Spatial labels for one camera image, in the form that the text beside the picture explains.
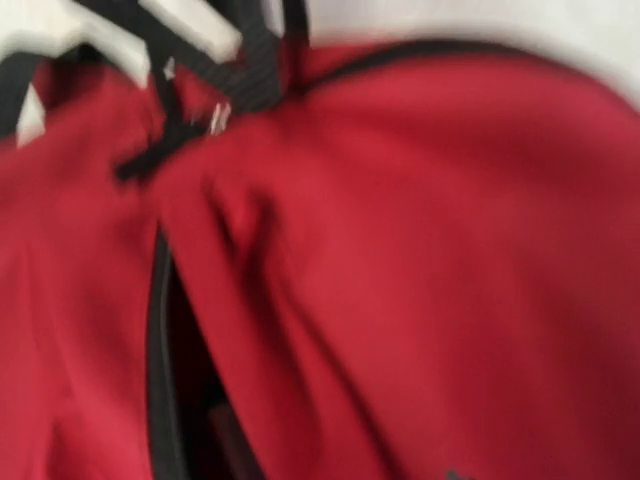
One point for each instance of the red backpack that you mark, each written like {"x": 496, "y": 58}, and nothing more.
{"x": 386, "y": 240}

